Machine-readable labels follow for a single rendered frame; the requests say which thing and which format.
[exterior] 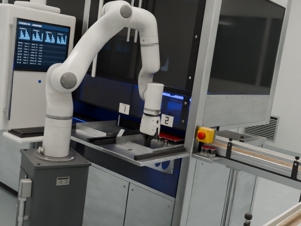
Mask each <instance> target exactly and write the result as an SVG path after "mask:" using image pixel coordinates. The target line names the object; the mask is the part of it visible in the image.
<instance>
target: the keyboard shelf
mask: <svg viewBox="0 0 301 226"><path fill-rule="evenodd" d="M3 136H5V137H7V138H9V139H12V140H14V141H16V142H18V143H31V142H39V141H43V136H35V137H26V138H20V137H18V136H15V135H13V134H11V133H9V132H4V133H3Z"/></svg>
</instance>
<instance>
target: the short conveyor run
mask: <svg viewBox="0 0 301 226"><path fill-rule="evenodd" d="M243 139H244V136H241V139H240V141H239V142H238V141H235V140H233V138H229V139H227V138H224V137H221V136H217V135H216V138H215V142H214V143H204V144H203V146H206V145H208V146H211V147H213V148H216V154H215V155H216V156H219V157H222V158H223V161H221V162H218V163H219V164H222V165H226V166H229V167H232V168H235V169H237V170H241V171H244V172H247V173H249V174H253V175H256V176H259V177H262V178H265V179H268V180H271V181H274V182H277V183H280V184H283V185H286V186H289V187H293V188H295V189H298V190H301V159H300V157H299V156H295V157H293V156H289V155H285V154H282V153H278V152H274V151H271V150H267V149H264V148H260V147H256V146H253V145H250V144H246V143H244V140H243Z"/></svg>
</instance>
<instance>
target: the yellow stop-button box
mask: <svg viewBox="0 0 301 226"><path fill-rule="evenodd" d="M199 132H204V134H205V138H204V139H199V138H198V137H197V141H201V142H204V143H214V142H215V135H216V129H212V128H209V127H199V128H198V133H199Z"/></svg>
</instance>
